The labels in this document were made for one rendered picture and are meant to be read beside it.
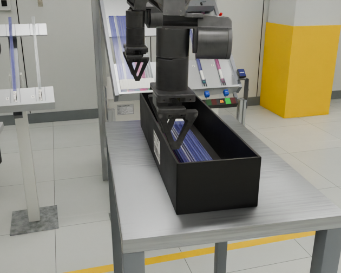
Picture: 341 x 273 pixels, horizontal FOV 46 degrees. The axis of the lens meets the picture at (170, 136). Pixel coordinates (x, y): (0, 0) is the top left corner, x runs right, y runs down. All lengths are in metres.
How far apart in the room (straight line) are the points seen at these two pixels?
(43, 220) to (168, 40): 1.85
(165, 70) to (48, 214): 1.86
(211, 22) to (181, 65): 0.09
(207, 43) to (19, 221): 1.92
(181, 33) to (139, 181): 0.41
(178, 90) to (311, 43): 3.53
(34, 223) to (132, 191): 1.52
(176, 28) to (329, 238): 0.52
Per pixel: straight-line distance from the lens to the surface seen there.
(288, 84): 4.13
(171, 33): 0.68
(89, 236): 2.23
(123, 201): 0.87
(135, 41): 1.24
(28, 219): 2.40
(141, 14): 1.24
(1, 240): 2.32
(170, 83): 0.69
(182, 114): 0.66
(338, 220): 0.89
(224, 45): 0.68
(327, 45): 4.28
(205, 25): 0.69
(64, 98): 4.07
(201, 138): 1.19
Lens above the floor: 1.22
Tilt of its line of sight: 20 degrees down
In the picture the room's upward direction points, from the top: straight up
